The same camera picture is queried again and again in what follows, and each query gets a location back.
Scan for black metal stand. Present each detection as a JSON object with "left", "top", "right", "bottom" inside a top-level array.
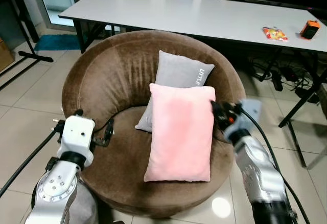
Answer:
[{"left": 0, "top": 0, "right": 54, "bottom": 91}]

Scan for white folding table black legs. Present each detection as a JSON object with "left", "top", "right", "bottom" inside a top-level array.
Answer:
[{"left": 59, "top": 0, "right": 327, "bottom": 168}]

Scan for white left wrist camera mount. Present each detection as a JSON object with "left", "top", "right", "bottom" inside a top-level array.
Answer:
[{"left": 59, "top": 115, "right": 96, "bottom": 156}]

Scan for pink plush pillow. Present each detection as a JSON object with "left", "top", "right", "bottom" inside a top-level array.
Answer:
[{"left": 144, "top": 83, "right": 216, "bottom": 183}]

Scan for grey pillow with white print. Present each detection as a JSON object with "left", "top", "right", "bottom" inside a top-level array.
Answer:
[{"left": 135, "top": 50, "right": 215, "bottom": 132}]

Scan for black power strip with cables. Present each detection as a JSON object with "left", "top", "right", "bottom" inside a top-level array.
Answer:
[{"left": 245, "top": 55, "right": 321, "bottom": 103}]

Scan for brown cardboard box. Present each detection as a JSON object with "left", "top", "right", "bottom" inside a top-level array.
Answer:
[{"left": 0, "top": 37, "right": 15, "bottom": 72}]

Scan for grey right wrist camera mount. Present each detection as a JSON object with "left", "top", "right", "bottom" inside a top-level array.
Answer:
[{"left": 225, "top": 100, "right": 262, "bottom": 144}]

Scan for orange and black device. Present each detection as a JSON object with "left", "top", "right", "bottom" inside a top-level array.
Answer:
[{"left": 299, "top": 20, "right": 321, "bottom": 40}]

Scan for brown round velvet sofa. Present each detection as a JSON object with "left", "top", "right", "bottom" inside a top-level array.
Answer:
[{"left": 61, "top": 30, "right": 247, "bottom": 219}]

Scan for red orange snack packet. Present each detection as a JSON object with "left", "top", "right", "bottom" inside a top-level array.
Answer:
[{"left": 262, "top": 27, "right": 289, "bottom": 42}]

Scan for blue floor mat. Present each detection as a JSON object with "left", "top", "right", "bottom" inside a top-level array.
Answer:
[{"left": 35, "top": 34, "right": 81, "bottom": 51}]

